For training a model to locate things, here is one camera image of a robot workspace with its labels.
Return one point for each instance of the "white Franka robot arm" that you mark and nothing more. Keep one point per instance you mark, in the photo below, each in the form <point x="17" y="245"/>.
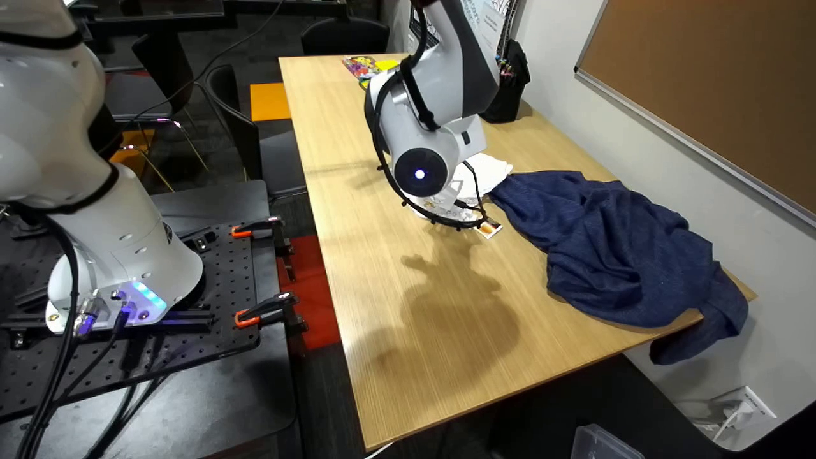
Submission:
<point x="102" y="238"/>

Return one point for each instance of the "tea bag packet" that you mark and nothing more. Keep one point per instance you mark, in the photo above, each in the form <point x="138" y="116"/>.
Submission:
<point x="490" y="231"/>

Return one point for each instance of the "white paper doily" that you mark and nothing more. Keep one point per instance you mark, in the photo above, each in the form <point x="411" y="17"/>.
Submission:
<point x="496" y="170"/>

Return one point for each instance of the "orange black clamp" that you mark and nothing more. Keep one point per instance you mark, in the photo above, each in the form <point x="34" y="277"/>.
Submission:
<point x="255" y="228"/>
<point x="263" y="312"/>

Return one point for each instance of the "colourful crayon box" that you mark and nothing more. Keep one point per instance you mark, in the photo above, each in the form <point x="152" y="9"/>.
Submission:
<point x="363" y="65"/>

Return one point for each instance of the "black pen holder bag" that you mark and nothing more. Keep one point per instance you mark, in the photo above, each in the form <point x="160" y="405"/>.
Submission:
<point x="512" y="85"/>

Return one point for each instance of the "black office chair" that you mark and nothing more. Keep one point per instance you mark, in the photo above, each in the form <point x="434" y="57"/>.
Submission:
<point x="341" y="36"/>
<point x="226" y="106"/>

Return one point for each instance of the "dark blue cloth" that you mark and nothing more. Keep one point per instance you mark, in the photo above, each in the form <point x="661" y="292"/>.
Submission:
<point x="621" y="245"/>

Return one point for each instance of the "black cart table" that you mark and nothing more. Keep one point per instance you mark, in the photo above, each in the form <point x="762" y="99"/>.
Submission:
<point x="221" y="408"/>

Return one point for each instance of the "black perforated breadboard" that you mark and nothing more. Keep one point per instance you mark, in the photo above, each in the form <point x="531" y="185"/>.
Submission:
<point x="170" y="339"/>

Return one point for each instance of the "clear plastic box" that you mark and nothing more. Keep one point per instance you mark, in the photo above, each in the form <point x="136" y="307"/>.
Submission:
<point x="609" y="444"/>

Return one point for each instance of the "black chair with metal legs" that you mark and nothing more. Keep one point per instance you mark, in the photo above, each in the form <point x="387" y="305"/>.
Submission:
<point x="150" y="92"/>

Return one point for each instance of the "brown cork board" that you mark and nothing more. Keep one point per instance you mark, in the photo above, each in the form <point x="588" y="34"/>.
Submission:
<point x="722" y="85"/>

